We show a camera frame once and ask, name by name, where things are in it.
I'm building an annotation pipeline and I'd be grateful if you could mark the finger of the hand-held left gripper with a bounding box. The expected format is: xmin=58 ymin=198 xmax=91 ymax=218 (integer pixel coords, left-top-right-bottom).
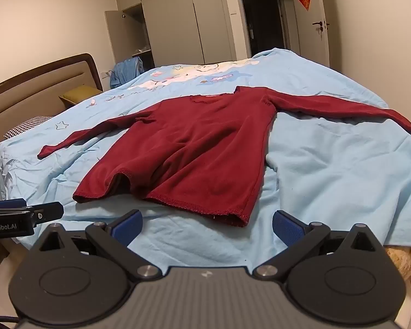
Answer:
xmin=27 ymin=202 xmax=64 ymax=228
xmin=0 ymin=198 xmax=28 ymax=210

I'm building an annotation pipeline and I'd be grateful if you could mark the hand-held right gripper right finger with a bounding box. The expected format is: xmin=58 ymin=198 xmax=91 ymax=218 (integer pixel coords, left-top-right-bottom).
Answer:
xmin=252 ymin=210 xmax=385 ymax=280

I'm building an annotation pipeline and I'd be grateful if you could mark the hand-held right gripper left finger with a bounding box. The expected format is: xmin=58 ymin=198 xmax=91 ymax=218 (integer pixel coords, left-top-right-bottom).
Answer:
xmin=31 ymin=209 xmax=164 ymax=280

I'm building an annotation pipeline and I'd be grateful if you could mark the dark red sweater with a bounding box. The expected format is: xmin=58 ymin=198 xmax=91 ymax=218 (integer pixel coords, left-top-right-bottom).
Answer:
xmin=37 ymin=86 xmax=411 ymax=229

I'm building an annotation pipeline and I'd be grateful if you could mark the light blue printed blanket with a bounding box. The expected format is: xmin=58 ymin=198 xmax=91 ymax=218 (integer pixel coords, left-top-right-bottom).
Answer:
xmin=0 ymin=48 xmax=411 ymax=272

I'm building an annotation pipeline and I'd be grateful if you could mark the houndstooth pillow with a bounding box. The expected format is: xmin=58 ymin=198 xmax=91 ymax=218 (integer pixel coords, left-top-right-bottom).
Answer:
xmin=3 ymin=116 xmax=54 ymax=140

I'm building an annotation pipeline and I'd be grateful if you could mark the olive green cushion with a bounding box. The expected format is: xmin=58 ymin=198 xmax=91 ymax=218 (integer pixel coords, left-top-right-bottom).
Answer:
xmin=59 ymin=85 xmax=104 ymax=111

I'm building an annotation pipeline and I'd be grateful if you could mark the brown padded headboard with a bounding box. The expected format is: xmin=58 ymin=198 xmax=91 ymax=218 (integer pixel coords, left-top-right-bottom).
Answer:
xmin=0 ymin=53 xmax=104 ymax=143

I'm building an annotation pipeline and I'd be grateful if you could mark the brown bed base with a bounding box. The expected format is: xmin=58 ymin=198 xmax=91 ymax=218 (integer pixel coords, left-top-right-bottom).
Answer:
xmin=385 ymin=245 xmax=411 ymax=290

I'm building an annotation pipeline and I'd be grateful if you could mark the blue cloth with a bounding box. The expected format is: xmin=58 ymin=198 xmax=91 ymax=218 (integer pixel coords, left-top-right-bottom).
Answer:
xmin=110 ymin=56 xmax=145 ymax=89

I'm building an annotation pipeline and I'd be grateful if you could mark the white room door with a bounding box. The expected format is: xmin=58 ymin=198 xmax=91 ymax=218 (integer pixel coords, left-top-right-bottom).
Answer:
xmin=288 ymin=0 xmax=331 ymax=68

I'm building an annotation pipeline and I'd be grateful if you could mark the open wardrobe door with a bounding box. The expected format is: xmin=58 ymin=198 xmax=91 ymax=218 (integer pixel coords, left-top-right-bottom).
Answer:
xmin=104 ymin=10 xmax=129 ymax=63

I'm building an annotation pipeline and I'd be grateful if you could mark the grey wardrobe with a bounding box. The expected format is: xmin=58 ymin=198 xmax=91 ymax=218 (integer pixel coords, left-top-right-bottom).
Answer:
xmin=104 ymin=0 xmax=239 ymax=68

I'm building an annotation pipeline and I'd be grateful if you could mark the black cable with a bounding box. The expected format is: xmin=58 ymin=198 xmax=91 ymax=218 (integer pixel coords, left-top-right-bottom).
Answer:
xmin=0 ymin=310 xmax=23 ymax=328

